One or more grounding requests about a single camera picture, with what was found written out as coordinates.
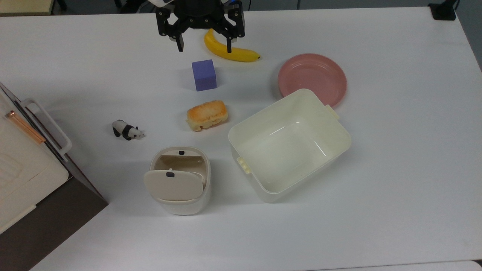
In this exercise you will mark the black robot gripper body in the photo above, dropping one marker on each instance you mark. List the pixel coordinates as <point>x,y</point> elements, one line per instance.
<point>199,11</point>

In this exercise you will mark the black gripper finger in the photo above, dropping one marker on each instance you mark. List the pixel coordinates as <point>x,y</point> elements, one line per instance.
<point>235,26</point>
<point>169,24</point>

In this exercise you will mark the cream trash can with lid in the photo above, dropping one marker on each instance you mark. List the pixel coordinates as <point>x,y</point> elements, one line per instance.
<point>180,205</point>

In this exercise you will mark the yellow toy banana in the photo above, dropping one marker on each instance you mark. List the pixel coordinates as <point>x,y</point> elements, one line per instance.
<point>243,55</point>

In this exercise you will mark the purple cube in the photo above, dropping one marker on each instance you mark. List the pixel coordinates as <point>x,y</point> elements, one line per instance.
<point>204,77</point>

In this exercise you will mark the toy bread loaf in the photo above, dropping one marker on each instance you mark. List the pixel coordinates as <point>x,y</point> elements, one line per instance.
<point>207,113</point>

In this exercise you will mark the pink plastic plate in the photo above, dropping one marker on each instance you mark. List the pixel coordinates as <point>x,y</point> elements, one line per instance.
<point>312,75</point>

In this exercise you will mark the small panda figurine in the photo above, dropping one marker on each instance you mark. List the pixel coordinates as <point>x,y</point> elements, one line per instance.
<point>128,131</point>

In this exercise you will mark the cream open plastic box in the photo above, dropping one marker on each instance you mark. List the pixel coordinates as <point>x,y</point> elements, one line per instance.
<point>286,150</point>

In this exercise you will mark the tan wooden desk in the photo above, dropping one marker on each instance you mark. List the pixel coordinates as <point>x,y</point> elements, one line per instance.
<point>22,6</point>

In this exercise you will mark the cream appliance box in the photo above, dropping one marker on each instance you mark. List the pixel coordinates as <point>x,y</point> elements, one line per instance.
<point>22,169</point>

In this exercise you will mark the black table clamp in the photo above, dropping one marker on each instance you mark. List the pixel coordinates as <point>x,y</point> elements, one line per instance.
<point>442,11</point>

